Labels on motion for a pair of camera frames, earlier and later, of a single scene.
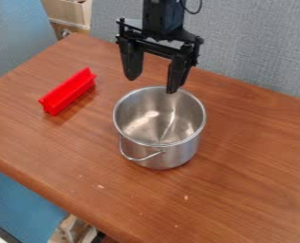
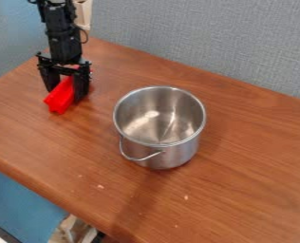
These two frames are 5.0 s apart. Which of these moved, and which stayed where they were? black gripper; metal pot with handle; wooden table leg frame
Moved: black gripper
Stayed: metal pot with handle; wooden table leg frame
